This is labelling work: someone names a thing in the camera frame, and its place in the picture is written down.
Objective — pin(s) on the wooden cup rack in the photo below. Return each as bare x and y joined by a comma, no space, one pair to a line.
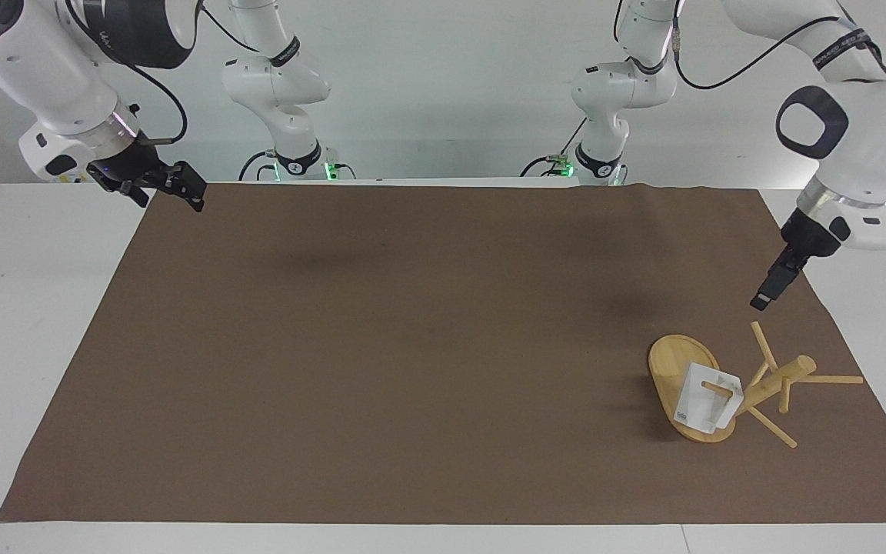
674,369

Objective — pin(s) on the white cup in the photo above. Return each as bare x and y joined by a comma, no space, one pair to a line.
701,396

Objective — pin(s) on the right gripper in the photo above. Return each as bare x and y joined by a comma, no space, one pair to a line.
129,160

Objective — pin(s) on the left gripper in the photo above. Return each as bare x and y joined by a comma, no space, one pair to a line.
806,235

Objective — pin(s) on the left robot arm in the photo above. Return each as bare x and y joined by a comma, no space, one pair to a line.
881,131

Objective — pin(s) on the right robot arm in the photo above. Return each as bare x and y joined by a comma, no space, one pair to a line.
43,69

